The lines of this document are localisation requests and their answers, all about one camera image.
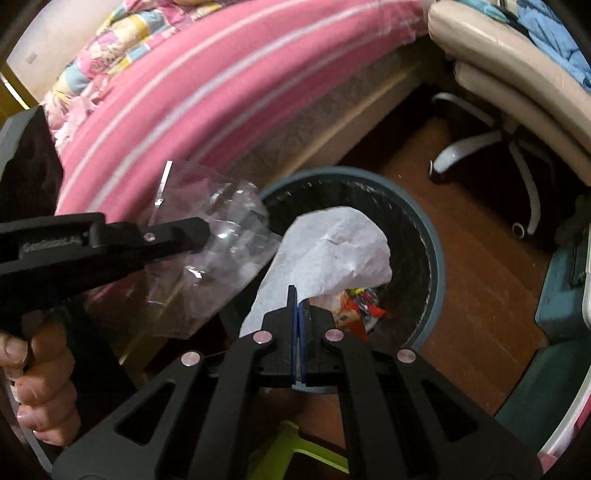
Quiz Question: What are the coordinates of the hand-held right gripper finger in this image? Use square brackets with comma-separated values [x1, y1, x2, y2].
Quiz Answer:
[53, 285, 298, 480]
[298, 298, 543, 480]

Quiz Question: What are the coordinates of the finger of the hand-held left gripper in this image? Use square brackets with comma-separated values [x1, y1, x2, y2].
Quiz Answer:
[90, 217, 212, 278]

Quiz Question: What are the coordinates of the large orange snack bag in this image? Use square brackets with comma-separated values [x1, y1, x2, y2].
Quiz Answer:
[323, 291, 370, 342]

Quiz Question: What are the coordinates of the clear plastic wrapper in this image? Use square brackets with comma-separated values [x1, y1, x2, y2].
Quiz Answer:
[139, 159, 284, 342]

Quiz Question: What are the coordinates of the small red snack packet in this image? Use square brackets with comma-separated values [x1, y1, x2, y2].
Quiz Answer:
[351, 288, 387, 330]

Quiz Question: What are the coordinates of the white tissue paper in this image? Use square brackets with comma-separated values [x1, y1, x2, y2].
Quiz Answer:
[240, 205, 393, 340]

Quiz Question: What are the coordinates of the dark trash bin blue rim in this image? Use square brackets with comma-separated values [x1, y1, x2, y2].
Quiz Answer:
[219, 166, 448, 393]

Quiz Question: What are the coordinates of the green plastic stool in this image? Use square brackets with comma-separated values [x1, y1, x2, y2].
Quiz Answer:
[252, 420, 349, 480]

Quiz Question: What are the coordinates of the bed with pink striped sheet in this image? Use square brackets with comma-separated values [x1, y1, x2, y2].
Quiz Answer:
[46, 0, 435, 232]

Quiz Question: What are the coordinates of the brown wooden door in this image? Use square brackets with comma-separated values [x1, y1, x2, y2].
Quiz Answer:
[0, 65, 28, 112]

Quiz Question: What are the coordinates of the colourful cartoon print quilt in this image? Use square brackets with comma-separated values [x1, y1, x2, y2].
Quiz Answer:
[44, 0, 199, 153]

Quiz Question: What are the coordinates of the teal storage box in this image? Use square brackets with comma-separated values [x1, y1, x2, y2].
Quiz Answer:
[496, 194, 591, 444]

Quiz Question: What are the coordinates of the white pink plastic tub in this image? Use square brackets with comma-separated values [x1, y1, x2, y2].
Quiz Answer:
[538, 397, 591, 476]

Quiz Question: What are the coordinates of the beige office chair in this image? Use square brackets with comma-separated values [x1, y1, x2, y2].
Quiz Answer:
[427, 0, 591, 238]

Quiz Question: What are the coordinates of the blue cloth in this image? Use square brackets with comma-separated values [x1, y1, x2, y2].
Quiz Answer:
[462, 0, 591, 90]

